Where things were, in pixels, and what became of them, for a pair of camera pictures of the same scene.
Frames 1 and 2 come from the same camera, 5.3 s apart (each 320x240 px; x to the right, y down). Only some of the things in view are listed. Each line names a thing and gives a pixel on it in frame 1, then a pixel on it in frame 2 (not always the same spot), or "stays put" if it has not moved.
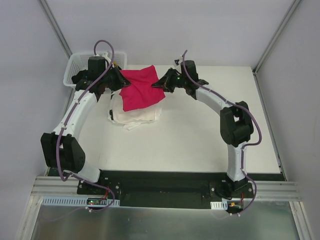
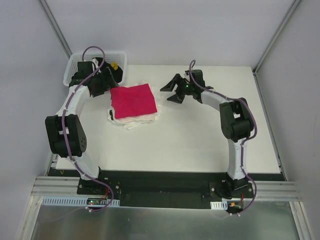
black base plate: (166, 189) stays put
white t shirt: (131, 119) stays put
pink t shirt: (140, 94) -> (132, 101)
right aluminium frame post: (286, 18) stays put
